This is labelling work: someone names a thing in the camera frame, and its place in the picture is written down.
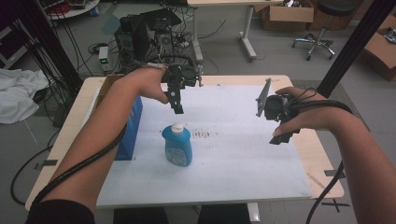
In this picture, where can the person's right hand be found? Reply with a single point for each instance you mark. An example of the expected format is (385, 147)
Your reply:
(314, 113)

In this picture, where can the large cardboard box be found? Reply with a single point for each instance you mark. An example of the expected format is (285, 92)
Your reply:
(381, 51)

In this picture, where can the round white table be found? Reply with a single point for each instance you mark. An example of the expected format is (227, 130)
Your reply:
(73, 9)

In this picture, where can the black office chair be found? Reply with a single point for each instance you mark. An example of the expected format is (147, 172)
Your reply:
(323, 34)

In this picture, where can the black metal stand pole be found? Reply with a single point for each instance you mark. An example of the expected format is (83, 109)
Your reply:
(351, 46)

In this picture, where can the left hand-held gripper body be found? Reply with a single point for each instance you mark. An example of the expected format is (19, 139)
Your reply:
(188, 75)

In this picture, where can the white desk with legs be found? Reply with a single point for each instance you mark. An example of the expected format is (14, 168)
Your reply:
(246, 31)

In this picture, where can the person's black sleeve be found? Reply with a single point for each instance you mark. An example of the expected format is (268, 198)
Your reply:
(59, 213)

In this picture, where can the light wooden table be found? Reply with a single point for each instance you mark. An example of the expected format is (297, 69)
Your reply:
(314, 155)

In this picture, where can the open cardboard box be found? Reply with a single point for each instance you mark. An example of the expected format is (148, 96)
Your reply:
(291, 15)

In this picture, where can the grey power supply unit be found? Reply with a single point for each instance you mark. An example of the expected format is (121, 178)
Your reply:
(103, 59)

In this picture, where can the white foam board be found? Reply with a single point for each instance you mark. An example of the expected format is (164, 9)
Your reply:
(224, 174)

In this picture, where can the white cloth pile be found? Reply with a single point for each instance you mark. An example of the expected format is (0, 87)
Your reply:
(18, 93)

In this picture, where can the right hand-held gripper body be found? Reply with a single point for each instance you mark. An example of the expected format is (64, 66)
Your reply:
(275, 107)

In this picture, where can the black computer tower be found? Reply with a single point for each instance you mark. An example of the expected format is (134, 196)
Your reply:
(140, 34)

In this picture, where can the person's left hand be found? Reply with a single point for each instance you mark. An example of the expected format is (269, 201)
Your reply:
(149, 82)

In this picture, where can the blue detergent bottle white cap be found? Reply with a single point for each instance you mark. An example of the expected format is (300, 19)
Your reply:
(177, 146)

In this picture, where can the blue box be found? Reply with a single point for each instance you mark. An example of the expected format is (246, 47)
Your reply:
(132, 130)

